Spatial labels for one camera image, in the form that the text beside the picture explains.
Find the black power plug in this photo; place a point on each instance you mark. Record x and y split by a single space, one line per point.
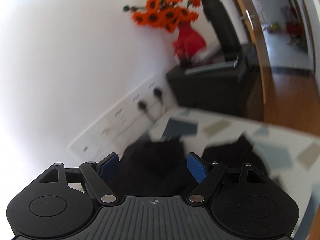
157 93
143 106

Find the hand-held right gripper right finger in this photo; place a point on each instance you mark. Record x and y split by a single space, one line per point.
196 166

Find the black shorts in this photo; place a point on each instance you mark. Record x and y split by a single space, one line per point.
155 160

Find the black tall flask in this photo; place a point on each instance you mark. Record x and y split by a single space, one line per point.
220 25

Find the grey flat device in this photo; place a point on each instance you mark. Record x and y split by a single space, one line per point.
212 67

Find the wooden door frame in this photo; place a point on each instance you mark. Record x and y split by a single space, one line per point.
253 30

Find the red vase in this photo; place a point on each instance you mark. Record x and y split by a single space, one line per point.
188 40

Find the geometric patterned bed sheet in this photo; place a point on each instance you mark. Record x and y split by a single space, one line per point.
287 140

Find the white power strip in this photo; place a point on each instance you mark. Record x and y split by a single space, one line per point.
112 127

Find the black cabinet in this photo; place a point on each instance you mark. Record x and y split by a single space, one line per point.
212 92

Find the orange artificial flowers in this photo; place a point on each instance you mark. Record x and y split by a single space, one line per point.
162 12

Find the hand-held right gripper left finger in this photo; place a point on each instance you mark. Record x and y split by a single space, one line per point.
108 166

